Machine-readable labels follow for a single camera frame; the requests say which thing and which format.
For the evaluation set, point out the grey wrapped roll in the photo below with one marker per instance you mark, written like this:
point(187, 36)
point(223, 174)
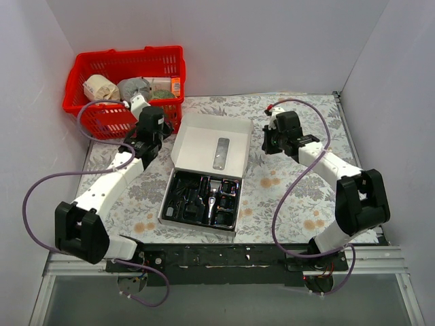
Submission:
point(131, 87)

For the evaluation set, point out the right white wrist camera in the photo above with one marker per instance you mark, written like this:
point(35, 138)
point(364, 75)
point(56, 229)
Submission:
point(272, 124)

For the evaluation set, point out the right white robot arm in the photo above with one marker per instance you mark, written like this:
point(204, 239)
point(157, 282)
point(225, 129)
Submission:
point(360, 197)

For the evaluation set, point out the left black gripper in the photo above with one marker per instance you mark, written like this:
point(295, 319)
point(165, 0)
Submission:
point(166, 125)

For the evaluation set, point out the white flat box in basket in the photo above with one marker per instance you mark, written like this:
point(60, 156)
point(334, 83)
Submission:
point(159, 83)

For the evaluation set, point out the red plastic shopping basket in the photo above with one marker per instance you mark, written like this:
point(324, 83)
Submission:
point(114, 121)

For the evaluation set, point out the beige paper-wrapped roll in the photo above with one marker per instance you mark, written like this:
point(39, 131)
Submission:
point(98, 87)

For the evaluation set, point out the black silver hair clipper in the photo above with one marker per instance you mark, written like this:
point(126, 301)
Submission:
point(214, 189)

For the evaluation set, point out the orange small box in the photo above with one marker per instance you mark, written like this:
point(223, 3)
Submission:
point(176, 86)

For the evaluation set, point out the green broccoli-like item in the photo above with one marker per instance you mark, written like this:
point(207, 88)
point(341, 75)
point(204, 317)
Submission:
point(161, 94)

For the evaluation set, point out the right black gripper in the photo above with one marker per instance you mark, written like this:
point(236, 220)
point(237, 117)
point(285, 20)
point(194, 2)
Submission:
point(267, 141)

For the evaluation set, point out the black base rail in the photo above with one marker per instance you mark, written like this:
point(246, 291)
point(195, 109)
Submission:
point(233, 264)

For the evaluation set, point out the white hair clipper box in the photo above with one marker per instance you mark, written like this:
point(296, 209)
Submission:
point(207, 147)

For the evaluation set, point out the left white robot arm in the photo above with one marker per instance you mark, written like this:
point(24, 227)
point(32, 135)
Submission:
point(79, 228)

